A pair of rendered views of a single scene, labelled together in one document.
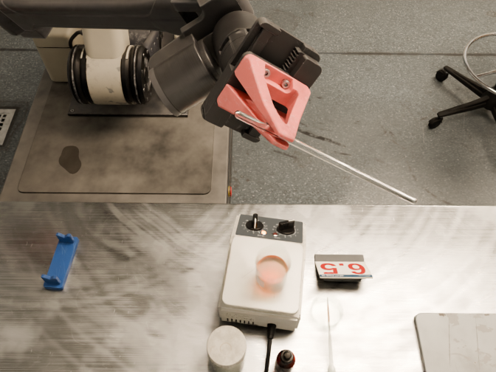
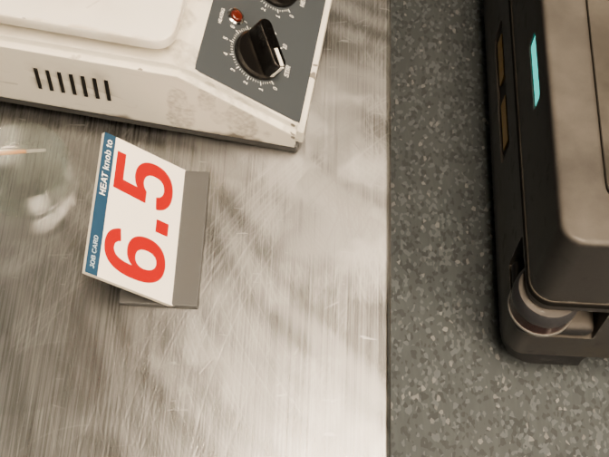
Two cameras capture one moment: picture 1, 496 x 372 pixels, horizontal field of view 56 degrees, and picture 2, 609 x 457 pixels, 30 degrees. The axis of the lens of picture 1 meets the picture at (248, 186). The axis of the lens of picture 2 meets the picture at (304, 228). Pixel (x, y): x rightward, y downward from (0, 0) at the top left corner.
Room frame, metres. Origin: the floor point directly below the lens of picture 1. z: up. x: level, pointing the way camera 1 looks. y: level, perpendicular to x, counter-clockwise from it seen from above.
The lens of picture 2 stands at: (0.41, -0.48, 1.34)
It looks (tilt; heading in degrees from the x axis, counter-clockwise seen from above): 61 degrees down; 88
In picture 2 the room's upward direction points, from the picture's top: 6 degrees clockwise
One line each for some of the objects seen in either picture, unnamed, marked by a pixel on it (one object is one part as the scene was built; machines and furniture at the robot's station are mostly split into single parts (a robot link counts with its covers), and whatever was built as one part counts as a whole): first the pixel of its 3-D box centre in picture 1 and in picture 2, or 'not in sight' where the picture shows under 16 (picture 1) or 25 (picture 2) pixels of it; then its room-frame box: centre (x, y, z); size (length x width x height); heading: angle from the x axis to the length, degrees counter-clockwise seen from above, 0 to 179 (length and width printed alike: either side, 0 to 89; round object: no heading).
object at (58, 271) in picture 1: (59, 259); not in sight; (0.34, 0.33, 0.77); 0.10 x 0.03 x 0.04; 176
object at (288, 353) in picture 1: (286, 359); not in sight; (0.17, -0.06, 0.78); 0.03 x 0.03 x 0.07
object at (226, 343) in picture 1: (226, 351); not in sight; (0.18, 0.03, 0.79); 0.06 x 0.06 x 0.08
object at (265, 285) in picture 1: (272, 269); not in sight; (0.28, -0.04, 0.87); 0.06 x 0.05 x 0.08; 160
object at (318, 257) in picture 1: (342, 266); (149, 219); (0.33, -0.17, 0.77); 0.09 x 0.06 x 0.04; 91
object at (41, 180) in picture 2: (326, 311); (24, 170); (0.26, -0.14, 0.76); 0.06 x 0.06 x 0.02
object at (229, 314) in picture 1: (264, 269); (143, 6); (0.32, -0.03, 0.79); 0.22 x 0.13 x 0.08; 173
